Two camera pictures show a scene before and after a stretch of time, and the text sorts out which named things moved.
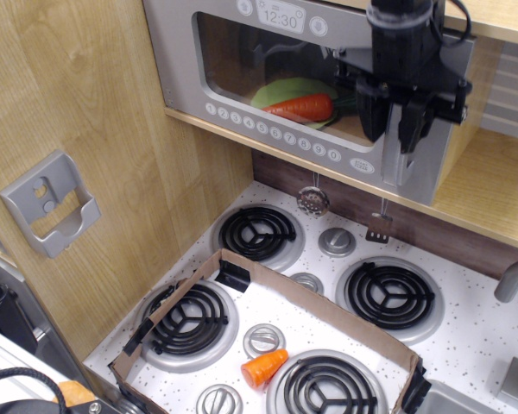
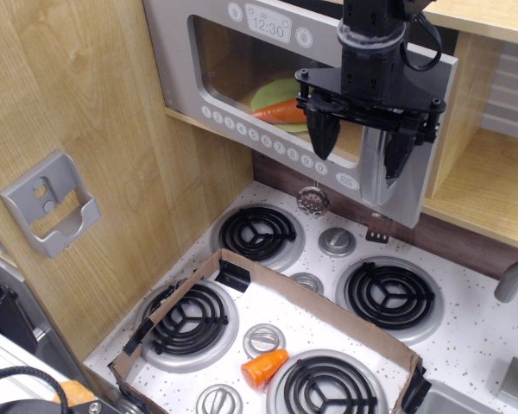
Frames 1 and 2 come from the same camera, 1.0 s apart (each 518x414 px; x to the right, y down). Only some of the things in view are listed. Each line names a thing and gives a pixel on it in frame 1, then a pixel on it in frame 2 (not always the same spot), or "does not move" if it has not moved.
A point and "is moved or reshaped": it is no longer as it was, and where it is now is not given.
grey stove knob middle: (310, 280) does not move
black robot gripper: (408, 61) to (372, 87)
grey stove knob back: (337, 242) does not move
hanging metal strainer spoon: (313, 200) does not move
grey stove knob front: (220, 398) does not move
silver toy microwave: (262, 68) is moved or reshaped
